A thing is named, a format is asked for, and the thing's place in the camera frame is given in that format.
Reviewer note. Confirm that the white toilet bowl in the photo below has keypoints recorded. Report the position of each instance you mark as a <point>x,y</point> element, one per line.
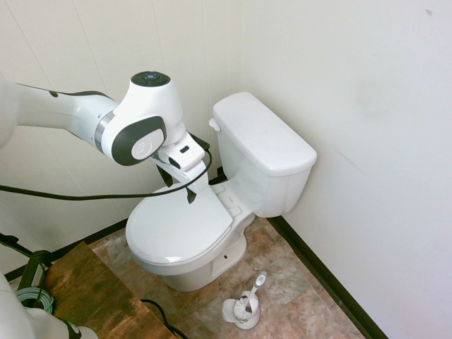
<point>197,272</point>

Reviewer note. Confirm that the white toilet seat lid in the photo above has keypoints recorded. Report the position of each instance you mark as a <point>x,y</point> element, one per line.
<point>176,226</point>

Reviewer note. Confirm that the white toilet flush lever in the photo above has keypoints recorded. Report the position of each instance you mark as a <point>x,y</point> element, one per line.
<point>213,124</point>

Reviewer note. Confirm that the white toilet brush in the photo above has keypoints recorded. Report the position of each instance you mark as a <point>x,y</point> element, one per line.
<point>257,284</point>

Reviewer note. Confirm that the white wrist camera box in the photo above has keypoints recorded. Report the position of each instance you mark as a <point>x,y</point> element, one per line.
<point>187,155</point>

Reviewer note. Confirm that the brown wooden table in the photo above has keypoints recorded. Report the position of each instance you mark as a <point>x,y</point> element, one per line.
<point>92,282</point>

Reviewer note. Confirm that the white toilet brush holder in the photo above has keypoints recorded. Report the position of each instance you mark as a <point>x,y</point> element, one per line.
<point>247,323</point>

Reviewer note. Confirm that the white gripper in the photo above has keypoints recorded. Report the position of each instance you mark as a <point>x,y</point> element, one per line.
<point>197,179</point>

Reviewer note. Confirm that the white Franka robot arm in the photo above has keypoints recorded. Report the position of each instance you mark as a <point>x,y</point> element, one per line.
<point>141,102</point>

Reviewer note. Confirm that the white toilet tank lid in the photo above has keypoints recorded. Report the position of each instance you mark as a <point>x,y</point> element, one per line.
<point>261,130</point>

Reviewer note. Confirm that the white toilet tank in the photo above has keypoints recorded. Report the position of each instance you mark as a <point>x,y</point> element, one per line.
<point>261,187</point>

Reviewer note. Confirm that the black camera stand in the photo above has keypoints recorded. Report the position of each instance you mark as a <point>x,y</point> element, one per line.
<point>33,268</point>

